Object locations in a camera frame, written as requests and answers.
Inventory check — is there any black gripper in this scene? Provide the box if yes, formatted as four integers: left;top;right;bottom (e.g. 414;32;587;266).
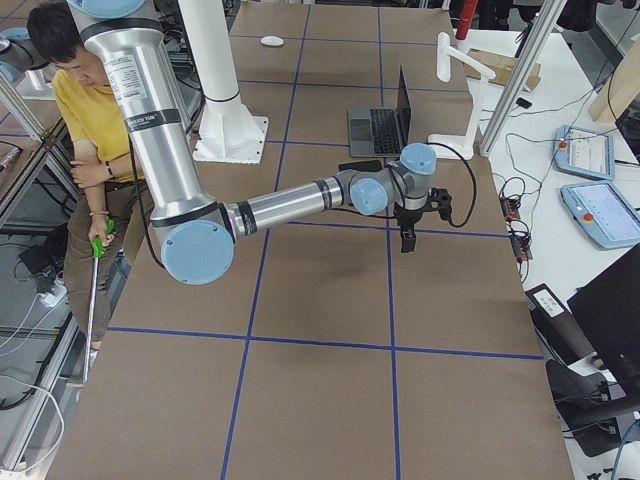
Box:
394;204;425;253

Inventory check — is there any black mouse pad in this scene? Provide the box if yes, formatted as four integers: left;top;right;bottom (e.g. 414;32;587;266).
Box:
338;159;383;172

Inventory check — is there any grey laptop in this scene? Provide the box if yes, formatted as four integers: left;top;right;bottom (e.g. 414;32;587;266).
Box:
347;66;412;158

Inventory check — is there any white computer mouse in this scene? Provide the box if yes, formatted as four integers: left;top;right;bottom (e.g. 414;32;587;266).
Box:
260;35;284;48

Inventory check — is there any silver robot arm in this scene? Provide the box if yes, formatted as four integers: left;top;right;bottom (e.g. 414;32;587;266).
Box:
70;1;436;285

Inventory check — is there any white desk lamp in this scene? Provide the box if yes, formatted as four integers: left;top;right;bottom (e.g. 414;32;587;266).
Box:
428;32;496;160

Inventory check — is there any black usb hub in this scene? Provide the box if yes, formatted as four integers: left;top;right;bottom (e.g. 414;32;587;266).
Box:
500;198;521;222

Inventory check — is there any small black square device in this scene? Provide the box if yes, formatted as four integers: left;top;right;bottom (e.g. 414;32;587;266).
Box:
516;97;532;109

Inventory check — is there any black power adapter box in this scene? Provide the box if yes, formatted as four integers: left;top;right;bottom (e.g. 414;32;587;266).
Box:
525;283;596;365

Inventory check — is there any upper blue teach pendant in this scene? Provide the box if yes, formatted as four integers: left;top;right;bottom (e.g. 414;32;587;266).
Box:
552;124;615;180

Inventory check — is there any blue teach pendant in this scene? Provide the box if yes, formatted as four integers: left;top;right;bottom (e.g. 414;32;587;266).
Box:
560;180;639;249
552;124;615;180

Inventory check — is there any lower blue teach pendant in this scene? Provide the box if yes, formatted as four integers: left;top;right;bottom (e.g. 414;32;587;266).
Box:
560;180;639;249

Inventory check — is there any cardboard box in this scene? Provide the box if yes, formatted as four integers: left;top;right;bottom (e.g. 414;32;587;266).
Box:
468;48;541;92

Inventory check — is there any black monitor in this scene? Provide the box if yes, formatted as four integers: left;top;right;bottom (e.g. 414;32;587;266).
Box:
568;246;639;395

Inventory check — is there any red cylinder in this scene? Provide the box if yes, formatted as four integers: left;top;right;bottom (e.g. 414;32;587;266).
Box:
455;0;478;40

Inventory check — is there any person in yellow shirt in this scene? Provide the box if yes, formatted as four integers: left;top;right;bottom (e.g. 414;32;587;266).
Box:
27;2;154;352

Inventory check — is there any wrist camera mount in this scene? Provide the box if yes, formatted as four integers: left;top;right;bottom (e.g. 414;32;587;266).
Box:
425;188;453;225

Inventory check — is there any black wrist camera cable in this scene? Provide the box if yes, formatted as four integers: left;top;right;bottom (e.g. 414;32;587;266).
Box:
389;142;478;229

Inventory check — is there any white camera pillar with base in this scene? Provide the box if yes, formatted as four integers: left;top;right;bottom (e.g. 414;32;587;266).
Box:
179;0;269;165

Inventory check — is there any aluminium frame post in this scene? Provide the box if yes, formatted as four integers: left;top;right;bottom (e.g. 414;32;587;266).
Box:
479;0;567;157

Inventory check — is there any green handled reacher stick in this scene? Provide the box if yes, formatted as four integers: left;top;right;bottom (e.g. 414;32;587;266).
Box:
81;236;106;385

